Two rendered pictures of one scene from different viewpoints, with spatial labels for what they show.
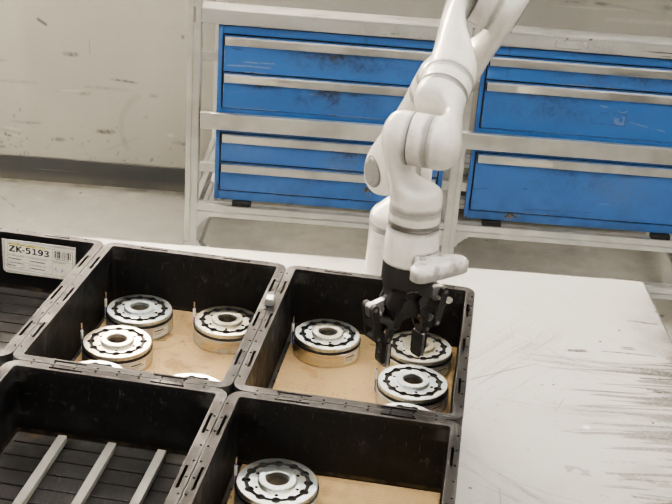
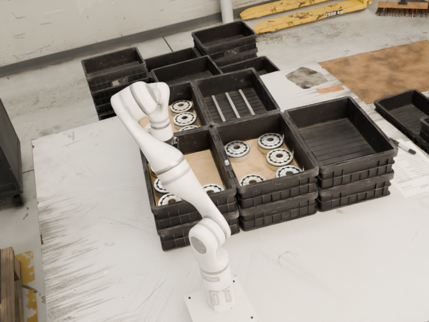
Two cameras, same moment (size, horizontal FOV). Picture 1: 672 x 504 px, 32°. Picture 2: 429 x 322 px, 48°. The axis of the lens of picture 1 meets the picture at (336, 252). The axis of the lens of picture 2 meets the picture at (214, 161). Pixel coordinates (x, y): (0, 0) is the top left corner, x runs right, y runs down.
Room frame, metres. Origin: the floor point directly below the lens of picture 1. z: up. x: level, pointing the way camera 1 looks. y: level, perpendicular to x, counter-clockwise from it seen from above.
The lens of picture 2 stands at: (2.84, -0.30, 2.04)
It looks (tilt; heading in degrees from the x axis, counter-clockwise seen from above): 39 degrees down; 165
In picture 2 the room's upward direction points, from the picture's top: 8 degrees counter-clockwise
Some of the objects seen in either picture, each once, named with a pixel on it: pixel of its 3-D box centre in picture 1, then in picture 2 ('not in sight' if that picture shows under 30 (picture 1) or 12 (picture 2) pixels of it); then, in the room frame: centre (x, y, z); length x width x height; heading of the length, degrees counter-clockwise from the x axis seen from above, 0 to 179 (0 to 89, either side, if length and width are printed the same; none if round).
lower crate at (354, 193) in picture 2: not in sight; (334, 163); (1.55, 0.55, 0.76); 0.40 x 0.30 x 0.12; 173
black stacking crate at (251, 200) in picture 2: (161, 344); (262, 159); (1.52, 0.25, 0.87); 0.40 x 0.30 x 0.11; 173
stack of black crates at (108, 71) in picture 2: not in sight; (120, 90); (-0.20, -0.09, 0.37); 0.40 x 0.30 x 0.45; 90
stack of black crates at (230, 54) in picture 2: not in sight; (226, 62); (-0.20, 0.71, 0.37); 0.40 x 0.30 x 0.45; 90
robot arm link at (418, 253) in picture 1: (420, 243); (156, 126); (1.44, -0.11, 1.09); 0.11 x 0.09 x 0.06; 37
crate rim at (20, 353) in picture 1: (161, 313); (262, 148); (1.52, 0.25, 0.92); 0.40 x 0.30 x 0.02; 173
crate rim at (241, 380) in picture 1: (364, 340); (184, 167); (1.48, -0.05, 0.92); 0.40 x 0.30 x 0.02; 173
